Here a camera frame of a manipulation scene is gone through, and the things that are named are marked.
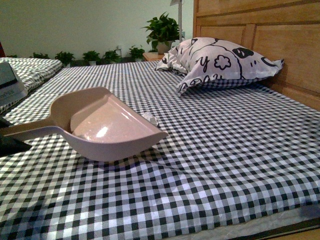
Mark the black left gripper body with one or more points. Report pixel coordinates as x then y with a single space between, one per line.
9 146

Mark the beige plastic dustpan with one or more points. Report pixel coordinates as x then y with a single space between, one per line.
95 123

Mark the white paper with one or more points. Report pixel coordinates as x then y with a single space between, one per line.
151 118

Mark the checkered folded blanket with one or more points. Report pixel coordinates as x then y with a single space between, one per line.
32 71

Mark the small potted plant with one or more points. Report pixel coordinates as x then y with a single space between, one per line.
65 57
40 55
136 53
111 57
91 57

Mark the far wooden nightstand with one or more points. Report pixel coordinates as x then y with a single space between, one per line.
152 56

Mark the large potted green plant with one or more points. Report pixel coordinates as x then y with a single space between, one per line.
163 31

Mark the cartoon print pillow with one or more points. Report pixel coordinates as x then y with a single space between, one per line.
216 63

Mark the white floor lamp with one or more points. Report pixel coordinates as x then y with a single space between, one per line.
179 3

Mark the checkered bed sheet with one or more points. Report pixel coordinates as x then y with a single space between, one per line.
236 162

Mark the wooden bed headboard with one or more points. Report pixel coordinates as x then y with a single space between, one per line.
277 29

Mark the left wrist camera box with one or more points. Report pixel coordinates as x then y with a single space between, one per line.
11 87

